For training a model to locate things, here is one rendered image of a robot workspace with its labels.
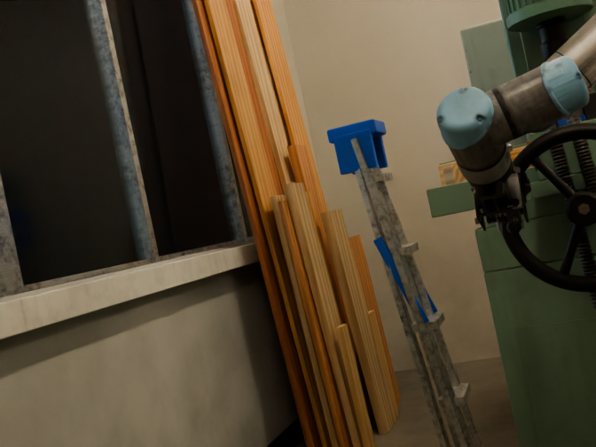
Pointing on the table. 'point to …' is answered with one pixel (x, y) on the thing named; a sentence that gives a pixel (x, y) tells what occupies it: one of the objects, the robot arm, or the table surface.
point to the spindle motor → (541, 11)
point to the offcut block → (453, 175)
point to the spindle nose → (552, 35)
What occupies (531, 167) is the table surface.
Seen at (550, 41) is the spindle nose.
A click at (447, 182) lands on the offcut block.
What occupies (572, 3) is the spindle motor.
